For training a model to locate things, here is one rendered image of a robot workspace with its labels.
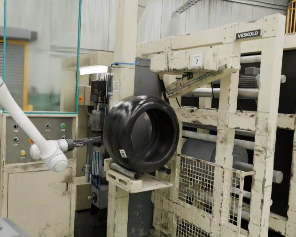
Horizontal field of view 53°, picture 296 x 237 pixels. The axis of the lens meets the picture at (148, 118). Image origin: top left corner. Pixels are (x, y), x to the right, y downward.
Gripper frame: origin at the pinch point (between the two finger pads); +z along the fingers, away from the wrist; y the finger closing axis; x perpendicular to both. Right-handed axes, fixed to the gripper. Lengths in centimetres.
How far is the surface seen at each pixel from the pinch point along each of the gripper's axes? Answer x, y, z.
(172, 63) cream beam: -47, -6, 64
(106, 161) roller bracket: 23.6, 21.2, 17.0
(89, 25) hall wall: -221, 832, 398
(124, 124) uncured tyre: -8.7, -9.7, 16.6
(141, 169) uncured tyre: 24.9, -10.1, 27.6
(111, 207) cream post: 65, 30, 22
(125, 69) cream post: -45, 24, 41
